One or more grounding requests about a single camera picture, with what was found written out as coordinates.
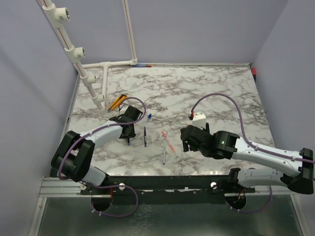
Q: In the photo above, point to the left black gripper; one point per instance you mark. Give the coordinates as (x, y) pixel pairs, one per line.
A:
(132, 134)

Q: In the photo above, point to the white pvc pipe frame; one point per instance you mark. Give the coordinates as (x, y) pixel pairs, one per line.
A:
(96, 35)

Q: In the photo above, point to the blue pen with cap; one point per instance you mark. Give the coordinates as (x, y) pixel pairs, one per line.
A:
(145, 137)

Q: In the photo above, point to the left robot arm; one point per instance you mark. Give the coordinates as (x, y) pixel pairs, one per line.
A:
(78, 148)

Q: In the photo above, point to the grey pen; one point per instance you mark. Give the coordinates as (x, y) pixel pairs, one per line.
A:
(164, 156)

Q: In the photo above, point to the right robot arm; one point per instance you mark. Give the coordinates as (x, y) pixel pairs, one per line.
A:
(291, 169)

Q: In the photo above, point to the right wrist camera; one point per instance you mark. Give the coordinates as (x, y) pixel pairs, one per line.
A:
(199, 120)

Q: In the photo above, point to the aluminium frame rail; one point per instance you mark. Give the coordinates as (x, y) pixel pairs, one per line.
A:
(52, 187)

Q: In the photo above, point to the red pen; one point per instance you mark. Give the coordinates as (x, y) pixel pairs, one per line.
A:
(168, 142)

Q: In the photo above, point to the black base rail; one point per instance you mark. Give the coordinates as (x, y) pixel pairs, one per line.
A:
(167, 190)

